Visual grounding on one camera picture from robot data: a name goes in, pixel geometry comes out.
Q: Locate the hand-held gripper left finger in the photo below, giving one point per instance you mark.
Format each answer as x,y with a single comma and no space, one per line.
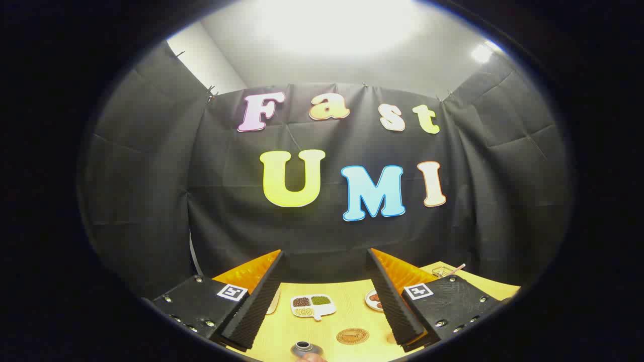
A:
259,306

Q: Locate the brown meat slice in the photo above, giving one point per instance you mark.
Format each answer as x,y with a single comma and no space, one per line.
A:
376,300

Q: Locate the wooden table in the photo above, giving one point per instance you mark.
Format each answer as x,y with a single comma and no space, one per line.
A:
347,317

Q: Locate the striped straw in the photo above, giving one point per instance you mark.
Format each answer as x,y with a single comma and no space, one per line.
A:
459,268

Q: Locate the white toaster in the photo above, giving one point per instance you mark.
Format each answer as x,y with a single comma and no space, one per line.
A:
274,301

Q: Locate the white plate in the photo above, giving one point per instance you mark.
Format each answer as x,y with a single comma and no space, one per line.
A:
371,302

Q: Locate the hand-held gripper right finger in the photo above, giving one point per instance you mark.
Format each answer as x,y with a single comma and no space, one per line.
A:
395,306

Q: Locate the silver bottle green label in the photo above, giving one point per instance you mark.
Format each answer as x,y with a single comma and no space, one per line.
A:
303,348

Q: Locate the white divided dish of beans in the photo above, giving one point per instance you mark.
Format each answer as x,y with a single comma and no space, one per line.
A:
312,305

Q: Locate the round cork coaster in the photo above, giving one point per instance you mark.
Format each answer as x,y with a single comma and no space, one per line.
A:
352,336

